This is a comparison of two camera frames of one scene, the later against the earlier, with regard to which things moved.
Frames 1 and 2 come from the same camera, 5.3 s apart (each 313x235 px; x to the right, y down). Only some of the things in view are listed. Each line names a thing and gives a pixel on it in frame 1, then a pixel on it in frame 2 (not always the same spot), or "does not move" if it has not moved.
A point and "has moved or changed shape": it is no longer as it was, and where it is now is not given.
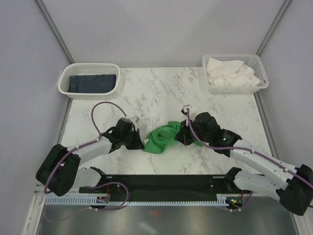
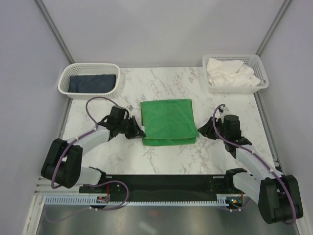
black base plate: (162, 185) does not move
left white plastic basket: (83, 69) does not move
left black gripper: (138, 144) to (136, 131)
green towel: (161, 137) has moved or changed shape
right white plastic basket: (252, 61) does not move
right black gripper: (182, 135) to (206, 129)
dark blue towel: (93, 83) does not move
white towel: (230, 73) does not move
